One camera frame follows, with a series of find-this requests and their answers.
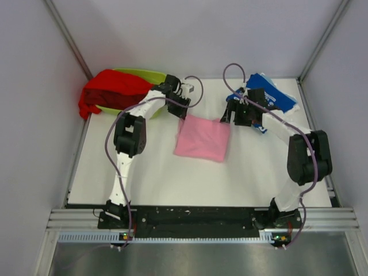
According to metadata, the red t-shirt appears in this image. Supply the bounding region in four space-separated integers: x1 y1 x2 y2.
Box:
78 69 154 120

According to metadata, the white folded t-shirt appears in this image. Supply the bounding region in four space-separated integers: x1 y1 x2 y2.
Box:
270 79 301 123

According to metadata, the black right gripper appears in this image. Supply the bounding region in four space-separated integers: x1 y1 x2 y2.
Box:
221 99 255 127

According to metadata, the green plastic basin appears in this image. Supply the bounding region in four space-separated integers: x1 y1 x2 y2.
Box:
100 68 166 115

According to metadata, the pink t-shirt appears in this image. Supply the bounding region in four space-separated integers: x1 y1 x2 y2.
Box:
174 114 231 163

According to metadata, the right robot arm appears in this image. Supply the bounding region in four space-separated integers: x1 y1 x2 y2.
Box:
220 87 332 229

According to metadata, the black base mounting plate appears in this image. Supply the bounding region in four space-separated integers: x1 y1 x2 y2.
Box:
98 205 301 239

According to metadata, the aluminium left corner post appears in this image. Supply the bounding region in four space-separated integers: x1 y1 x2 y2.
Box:
42 0 93 80

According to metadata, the aluminium right side rail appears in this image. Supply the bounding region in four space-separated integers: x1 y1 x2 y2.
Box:
296 78 341 208

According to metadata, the grey slotted cable duct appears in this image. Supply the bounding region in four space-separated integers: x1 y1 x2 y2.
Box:
57 232 288 245

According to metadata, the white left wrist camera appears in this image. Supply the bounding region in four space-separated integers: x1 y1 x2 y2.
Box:
181 83 194 94

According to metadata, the aluminium corner post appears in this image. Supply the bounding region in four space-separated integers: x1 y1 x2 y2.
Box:
297 0 352 84
42 0 93 80

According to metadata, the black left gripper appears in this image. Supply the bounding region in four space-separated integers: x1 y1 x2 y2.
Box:
166 93 190 120

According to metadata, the aluminium front frame rail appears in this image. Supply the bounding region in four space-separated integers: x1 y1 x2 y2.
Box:
46 208 359 232

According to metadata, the light blue folded t-shirt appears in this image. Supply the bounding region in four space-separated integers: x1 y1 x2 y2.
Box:
260 72 274 85

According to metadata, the blue printed folded t-shirt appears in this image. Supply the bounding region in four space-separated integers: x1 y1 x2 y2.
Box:
220 74 298 134

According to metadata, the aluminium right corner post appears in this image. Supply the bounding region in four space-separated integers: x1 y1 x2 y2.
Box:
297 0 352 84

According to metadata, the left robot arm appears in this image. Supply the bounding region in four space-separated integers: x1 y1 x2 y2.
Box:
106 75 191 228

